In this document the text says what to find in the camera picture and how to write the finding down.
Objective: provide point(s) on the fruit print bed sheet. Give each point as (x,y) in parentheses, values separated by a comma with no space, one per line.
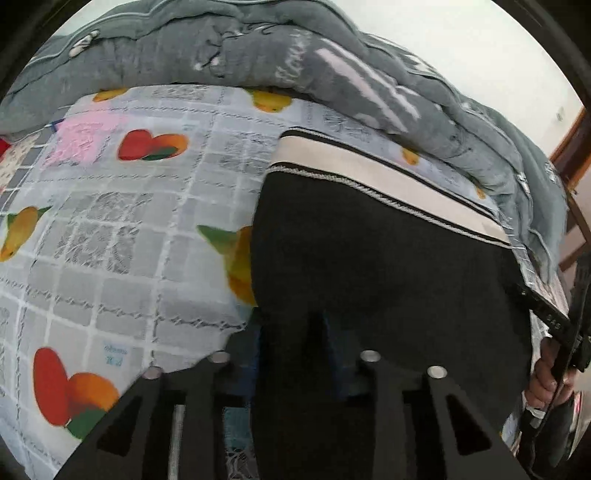
(129,221)

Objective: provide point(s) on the person's right hand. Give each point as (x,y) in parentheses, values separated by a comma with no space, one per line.
(542,378)

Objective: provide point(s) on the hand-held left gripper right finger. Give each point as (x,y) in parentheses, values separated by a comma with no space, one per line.
(376,383)

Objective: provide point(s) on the black pants with beige stripe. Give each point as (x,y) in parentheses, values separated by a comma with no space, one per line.
(378,258)

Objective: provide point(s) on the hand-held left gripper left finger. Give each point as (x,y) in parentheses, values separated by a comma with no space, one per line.
(203,383)

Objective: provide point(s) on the grey plaid cloth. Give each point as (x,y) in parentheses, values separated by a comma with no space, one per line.
(27,152)

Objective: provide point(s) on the wooden chair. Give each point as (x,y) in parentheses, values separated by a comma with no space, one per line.
(575,161)

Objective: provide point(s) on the grey quilt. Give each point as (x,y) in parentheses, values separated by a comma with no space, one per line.
(231,50)

